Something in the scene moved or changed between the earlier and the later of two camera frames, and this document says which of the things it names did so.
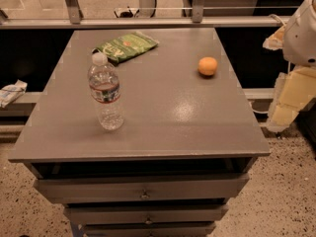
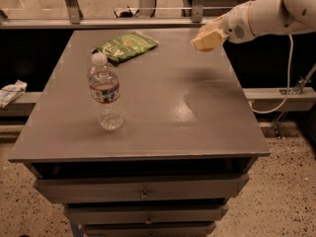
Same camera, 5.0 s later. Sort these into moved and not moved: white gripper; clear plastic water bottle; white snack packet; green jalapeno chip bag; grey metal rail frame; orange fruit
Moved: white gripper; orange fruit
Not moved: clear plastic water bottle; white snack packet; green jalapeno chip bag; grey metal rail frame
